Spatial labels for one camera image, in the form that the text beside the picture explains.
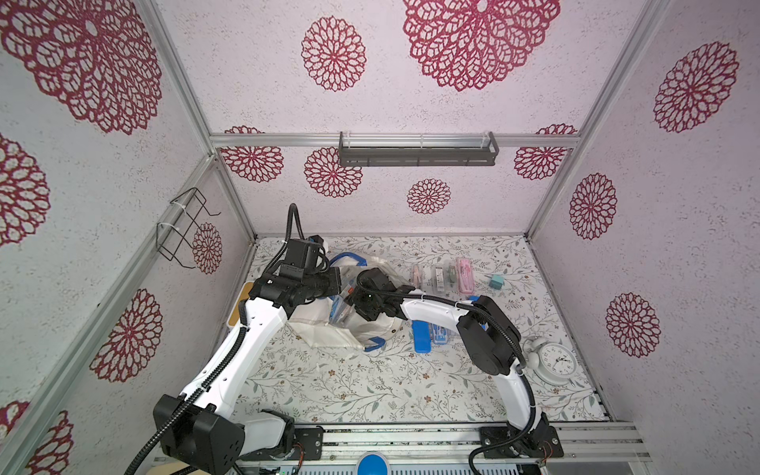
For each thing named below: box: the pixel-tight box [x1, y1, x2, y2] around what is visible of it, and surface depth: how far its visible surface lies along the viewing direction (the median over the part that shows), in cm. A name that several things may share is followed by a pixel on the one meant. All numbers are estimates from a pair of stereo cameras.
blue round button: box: [357, 454, 389, 475], surface depth 70 cm
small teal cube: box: [488, 274, 504, 290], surface depth 108 cm
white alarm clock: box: [522, 336, 579, 387], surface depth 85 cm
